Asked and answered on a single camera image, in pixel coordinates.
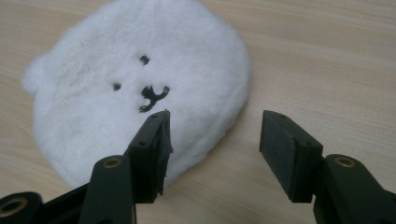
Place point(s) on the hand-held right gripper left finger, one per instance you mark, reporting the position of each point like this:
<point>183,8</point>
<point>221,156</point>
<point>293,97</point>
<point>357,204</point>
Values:
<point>146,155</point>

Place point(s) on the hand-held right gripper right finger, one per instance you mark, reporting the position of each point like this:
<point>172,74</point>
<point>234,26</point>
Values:
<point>299,161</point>

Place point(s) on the white fluffy bear face plush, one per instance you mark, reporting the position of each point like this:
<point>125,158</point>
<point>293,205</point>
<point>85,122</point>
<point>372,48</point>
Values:
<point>130,84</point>

